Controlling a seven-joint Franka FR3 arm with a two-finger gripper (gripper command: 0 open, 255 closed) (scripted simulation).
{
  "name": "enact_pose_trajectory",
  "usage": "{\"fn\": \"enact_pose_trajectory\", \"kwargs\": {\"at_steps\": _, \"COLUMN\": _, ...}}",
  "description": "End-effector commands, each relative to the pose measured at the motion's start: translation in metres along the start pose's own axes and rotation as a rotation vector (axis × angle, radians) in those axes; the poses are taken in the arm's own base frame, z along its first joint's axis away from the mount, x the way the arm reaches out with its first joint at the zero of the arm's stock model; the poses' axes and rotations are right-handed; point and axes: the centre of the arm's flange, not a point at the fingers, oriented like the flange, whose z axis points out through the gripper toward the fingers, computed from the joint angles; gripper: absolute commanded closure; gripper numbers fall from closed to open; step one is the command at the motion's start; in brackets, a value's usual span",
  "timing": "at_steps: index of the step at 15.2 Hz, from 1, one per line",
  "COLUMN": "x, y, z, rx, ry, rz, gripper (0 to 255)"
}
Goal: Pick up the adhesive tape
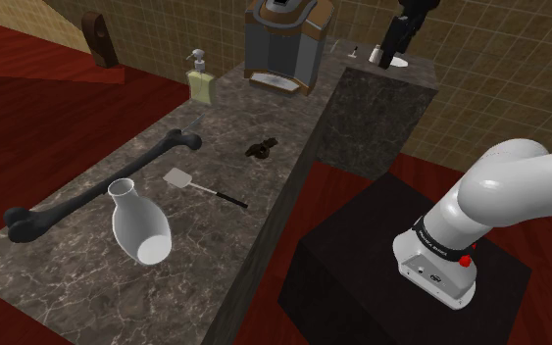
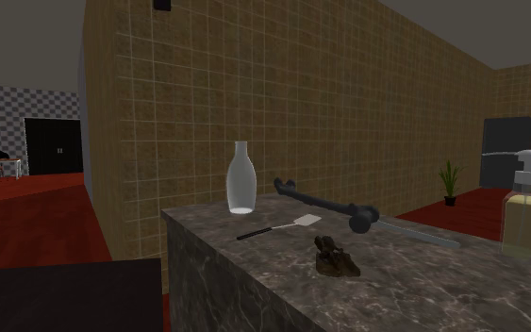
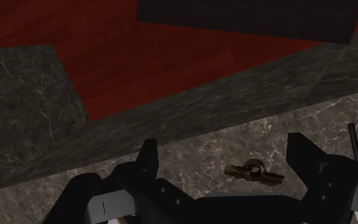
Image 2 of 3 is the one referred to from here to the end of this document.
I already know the clear glass bottle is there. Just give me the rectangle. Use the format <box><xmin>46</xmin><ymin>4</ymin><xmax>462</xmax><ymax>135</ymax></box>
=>
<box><xmin>225</xmin><ymin>141</ymin><xmax>257</xmax><ymax>216</ymax></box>

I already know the dark sword with grey blade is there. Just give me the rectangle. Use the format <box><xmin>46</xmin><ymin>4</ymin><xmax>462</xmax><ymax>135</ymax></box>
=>
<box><xmin>273</xmin><ymin>176</ymin><xmax>462</xmax><ymax>250</ymax></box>

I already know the dark brown figurine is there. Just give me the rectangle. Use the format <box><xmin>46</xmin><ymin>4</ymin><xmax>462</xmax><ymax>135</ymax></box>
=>
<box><xmin>313</xmin><ymin>235</ymin><xmax>362</xmax><ymax>279</ymax></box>

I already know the green potted plant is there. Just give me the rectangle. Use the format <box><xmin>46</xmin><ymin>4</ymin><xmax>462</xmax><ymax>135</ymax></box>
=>
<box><xmin>438</xmin><ymin>158</ymin><xmax>465</xmax><ymax>208</ymax></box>

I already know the black double door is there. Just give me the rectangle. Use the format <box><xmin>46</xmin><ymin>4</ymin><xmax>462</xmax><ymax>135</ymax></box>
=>
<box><xmin>24</xmin><ymin>117</ymin><xmax>84</xmax><ymax>176</ymax></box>

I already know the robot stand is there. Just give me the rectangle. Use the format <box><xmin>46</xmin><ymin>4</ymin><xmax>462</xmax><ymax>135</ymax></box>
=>
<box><xmin>0</xmin><ymin>257</ymin><xmax>165</xmax><ymax>332</ymax></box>

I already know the soap dispenser with yellow liquid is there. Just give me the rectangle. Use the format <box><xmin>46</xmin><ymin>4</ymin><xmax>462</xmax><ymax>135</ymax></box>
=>
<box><xmin>499</xmin><ymin>149</ymin><xmax>531</xmax><ymax>260</ymax></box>

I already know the spatula with black handle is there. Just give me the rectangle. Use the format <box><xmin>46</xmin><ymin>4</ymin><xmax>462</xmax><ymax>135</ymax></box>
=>
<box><xmin>236</xmin><ymin>213</ymin><xmax>323</xmax><ymax>241</ymax></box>

